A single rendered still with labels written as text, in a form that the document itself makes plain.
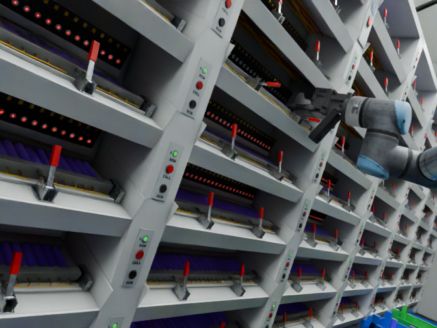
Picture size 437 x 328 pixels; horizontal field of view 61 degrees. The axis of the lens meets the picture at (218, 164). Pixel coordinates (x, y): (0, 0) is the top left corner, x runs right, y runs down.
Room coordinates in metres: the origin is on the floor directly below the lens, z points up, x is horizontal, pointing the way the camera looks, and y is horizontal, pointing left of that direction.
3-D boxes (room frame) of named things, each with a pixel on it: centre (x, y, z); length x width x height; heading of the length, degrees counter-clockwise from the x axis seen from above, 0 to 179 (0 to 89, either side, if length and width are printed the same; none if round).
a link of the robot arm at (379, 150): (1.04, -0.43, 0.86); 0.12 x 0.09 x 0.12; 85
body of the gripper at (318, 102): (1.15, -0.28, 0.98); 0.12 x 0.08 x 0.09; 51
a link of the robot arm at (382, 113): (1.05, -0.41, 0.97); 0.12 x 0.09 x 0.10; 51
